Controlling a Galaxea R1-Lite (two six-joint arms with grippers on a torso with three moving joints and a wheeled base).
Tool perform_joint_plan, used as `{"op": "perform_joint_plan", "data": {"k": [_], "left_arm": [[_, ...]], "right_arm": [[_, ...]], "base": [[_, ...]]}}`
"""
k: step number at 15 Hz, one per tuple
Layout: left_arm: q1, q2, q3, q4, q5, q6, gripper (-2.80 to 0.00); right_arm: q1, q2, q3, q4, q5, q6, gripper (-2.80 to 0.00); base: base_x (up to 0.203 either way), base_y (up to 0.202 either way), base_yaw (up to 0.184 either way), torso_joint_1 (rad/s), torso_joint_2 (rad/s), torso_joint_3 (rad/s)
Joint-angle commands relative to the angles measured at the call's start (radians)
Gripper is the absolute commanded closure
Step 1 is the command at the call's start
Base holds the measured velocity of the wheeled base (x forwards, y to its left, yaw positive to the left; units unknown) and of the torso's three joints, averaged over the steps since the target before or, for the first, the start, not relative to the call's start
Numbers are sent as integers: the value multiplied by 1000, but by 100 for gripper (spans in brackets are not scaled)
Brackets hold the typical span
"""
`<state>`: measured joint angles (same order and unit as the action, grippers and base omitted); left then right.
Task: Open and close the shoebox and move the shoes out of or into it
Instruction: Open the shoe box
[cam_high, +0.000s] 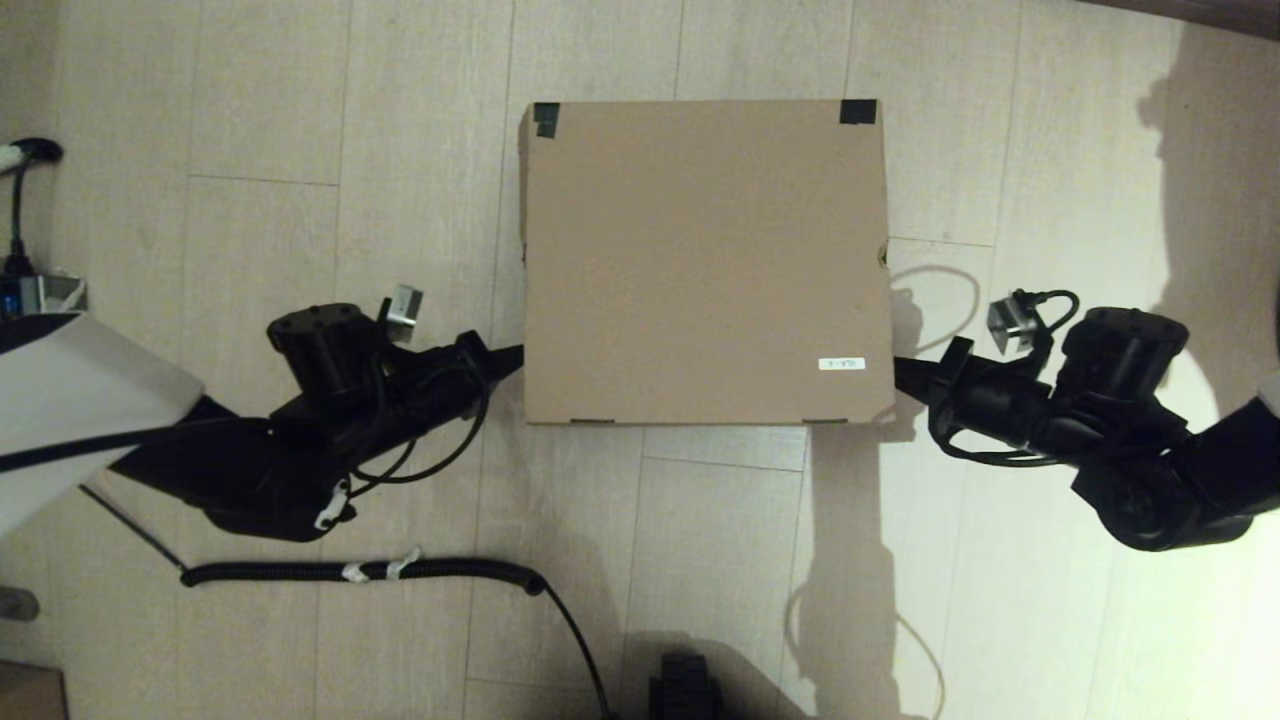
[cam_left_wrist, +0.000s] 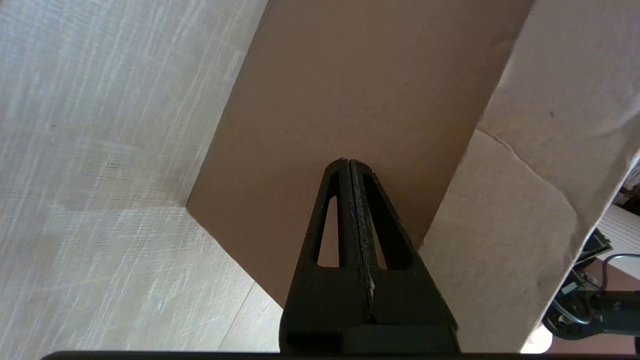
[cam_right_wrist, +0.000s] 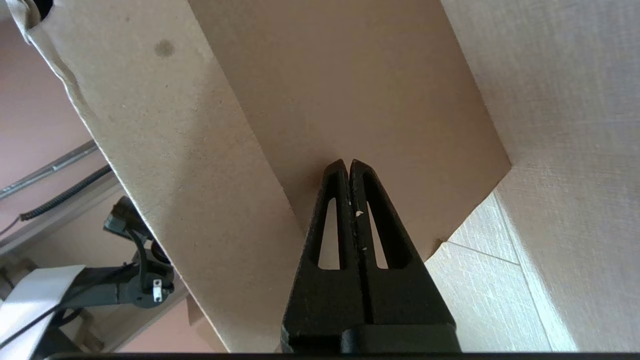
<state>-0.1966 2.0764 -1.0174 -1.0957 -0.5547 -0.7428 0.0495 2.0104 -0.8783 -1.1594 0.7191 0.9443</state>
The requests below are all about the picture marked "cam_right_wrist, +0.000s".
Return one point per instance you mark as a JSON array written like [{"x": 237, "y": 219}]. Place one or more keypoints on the brown cardboard shoe box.
[{"x": 225, "y": 125}]

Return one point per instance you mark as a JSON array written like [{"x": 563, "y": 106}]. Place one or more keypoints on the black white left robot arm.
[{"x": 100, "y": 290}]

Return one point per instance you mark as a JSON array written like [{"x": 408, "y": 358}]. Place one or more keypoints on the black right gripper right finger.
[{"x": 400, "y": 300}]

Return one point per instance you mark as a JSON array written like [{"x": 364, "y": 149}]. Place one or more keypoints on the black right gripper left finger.
[{"x": 320, "y": 300}]

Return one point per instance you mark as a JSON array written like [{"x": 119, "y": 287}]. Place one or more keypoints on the grey metal rail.
[{"x": 50, "y": 168}]

